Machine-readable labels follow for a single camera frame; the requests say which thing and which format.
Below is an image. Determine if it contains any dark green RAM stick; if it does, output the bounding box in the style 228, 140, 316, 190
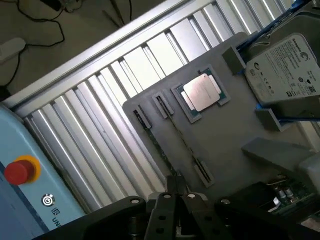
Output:
154, 94, 211, 183
134, 109, 181, 181

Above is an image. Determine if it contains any grey fixture plate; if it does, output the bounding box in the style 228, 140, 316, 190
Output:
122, 31, 320, 198

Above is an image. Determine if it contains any silver CPU on green substrate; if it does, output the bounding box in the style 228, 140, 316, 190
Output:
174, 66, 230, 121

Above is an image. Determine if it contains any light blue teach pendant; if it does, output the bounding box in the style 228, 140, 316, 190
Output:
0, 103, 88, 240

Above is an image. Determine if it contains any red emergency stop button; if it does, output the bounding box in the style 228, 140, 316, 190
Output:
4, 154, 42, 186

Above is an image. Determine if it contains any silver Seagate hard disk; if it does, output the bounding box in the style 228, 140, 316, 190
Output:
244, 32, 320, 104

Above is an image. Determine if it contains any white power strip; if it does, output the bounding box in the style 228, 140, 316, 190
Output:
0, 37, 26, 62

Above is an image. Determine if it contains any black floor cable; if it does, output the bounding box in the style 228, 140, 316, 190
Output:
4, 48, 22, 87
14, 0, 65, 48

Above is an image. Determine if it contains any blue disk caddy frame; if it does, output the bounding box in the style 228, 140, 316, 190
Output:
234, 0, 320, 126

